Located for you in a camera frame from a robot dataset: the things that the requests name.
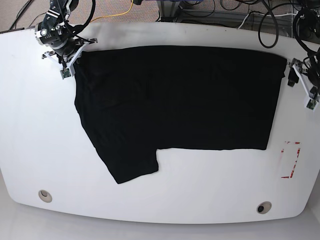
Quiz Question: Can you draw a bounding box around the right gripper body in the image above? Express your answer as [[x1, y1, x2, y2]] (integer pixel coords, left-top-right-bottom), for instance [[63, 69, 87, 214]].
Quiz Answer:
[[41, 38, 97, 72]]

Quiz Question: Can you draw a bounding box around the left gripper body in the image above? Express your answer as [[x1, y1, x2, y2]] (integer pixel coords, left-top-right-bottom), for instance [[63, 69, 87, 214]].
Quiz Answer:
[[288, 58, 320, 101]]

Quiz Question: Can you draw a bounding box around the black t-shirt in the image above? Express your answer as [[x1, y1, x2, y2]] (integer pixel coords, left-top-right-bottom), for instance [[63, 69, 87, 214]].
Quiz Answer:
[[74, 45, 287, 184]]

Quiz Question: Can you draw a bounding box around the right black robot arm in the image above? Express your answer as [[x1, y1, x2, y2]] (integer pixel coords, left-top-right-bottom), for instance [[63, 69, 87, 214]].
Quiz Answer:
[[34, 0, 97, 77]]

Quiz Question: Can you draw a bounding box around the red tape rectangle marker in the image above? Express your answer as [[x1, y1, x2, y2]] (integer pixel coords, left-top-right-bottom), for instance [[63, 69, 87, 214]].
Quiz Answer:
[[279, 141, 302, 179]]

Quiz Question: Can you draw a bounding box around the right table grommet hole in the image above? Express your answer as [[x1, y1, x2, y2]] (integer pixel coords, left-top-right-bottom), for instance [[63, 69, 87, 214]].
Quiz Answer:
[[256, 201, 272, 215]]

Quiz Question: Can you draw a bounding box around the table grommet hole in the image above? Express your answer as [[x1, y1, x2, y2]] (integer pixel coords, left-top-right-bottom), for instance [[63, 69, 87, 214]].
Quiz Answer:
[[256, 201, 272, 215], [38, 190, 53, 203]]

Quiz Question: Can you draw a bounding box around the left table grommet hole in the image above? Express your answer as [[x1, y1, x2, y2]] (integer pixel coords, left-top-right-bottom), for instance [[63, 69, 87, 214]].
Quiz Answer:
[[38, 190, 53, 203]]

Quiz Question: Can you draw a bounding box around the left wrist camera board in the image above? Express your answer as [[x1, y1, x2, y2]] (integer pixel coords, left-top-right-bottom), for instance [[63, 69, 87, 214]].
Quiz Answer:
[[303, 95, 319, 112]]

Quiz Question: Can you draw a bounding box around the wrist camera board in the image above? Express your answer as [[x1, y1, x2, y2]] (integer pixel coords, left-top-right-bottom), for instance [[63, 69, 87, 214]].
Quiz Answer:
[[60, 67, 75, 79], [303, 95, 319, 112]]

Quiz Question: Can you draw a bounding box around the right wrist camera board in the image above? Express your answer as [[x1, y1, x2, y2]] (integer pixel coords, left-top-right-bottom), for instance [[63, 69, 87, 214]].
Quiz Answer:
[[60, 67, 75, 79]]

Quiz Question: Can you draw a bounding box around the black floor cable left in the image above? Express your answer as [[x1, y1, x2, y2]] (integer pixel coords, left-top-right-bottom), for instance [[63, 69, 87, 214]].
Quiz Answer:
[[9, 0, 51, 30]]

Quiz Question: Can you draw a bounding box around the white cable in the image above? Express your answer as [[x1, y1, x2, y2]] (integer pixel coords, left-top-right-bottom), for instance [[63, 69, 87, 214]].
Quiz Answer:
[[237, 12, 297, 30]]

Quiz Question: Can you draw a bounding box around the yellow cable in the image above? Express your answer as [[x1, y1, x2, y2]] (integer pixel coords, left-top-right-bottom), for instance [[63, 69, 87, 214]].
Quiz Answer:
[[91, 0, 133, 23]]

